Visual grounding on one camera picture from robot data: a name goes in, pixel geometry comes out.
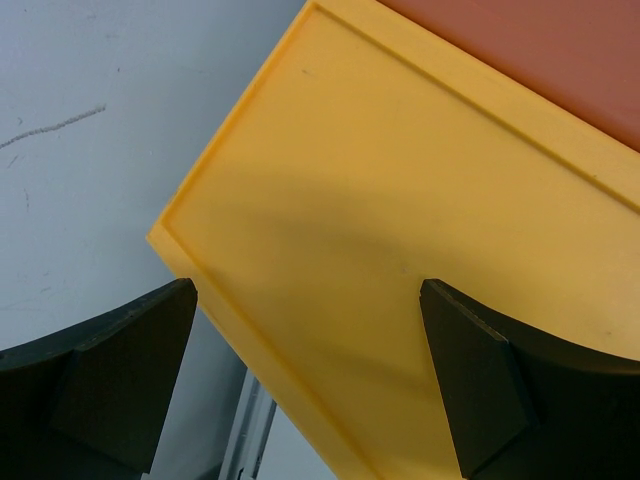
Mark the orange drawer cabinet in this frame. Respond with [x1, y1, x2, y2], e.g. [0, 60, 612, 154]
[386, 0, 639, 149]

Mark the yellow drawer cabinet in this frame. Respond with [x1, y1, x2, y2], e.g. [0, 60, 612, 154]
[148, 1, 639, 479]

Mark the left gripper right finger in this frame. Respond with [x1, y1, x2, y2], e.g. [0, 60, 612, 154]
[420, 279, 639, 479]

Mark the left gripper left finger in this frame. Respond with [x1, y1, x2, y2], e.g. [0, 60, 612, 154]
[1, 278, 198, 479]

